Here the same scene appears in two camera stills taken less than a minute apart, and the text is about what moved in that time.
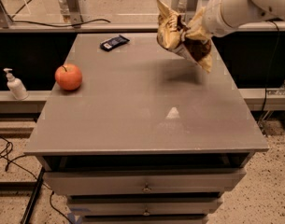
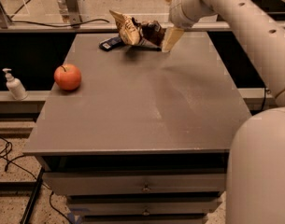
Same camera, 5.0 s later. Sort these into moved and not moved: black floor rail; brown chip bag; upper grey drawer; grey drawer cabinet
Moved: brown chip bag
Not moved: upper grey drawer; grey drawer cabinet; black floor rail
